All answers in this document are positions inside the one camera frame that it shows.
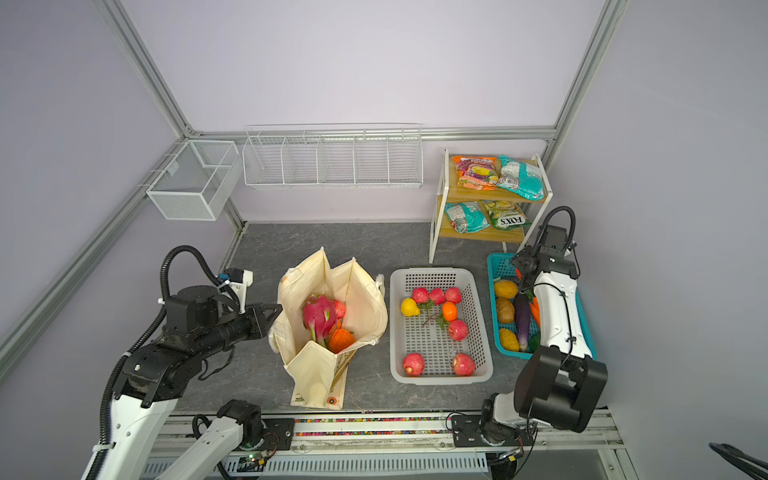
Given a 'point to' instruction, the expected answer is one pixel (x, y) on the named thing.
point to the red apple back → (463, 365)
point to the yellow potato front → (509, 340)
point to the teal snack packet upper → (523, 178)
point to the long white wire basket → (333, 156)
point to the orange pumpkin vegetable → (340, 339)
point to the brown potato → (505, 310)
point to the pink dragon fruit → (319, 316)
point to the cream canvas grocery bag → (319, 374)
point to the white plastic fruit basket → (438, 333)
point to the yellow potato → (505, 289)
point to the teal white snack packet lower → (466, 217)
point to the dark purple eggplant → (522, 319)
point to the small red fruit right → (453, 294)
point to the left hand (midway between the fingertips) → (281, 313)
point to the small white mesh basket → (196, 184)
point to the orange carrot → (536, 310)
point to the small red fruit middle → (437, 296)
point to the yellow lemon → (409, 308)
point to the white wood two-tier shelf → (488, 199)
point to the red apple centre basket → (457, 330)
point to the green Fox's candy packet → (506, 215)
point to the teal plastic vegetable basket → (500, 267)
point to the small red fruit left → (420, 294)
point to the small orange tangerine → (450, 311)
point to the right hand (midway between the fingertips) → (531, 266)
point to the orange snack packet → (479, 173)
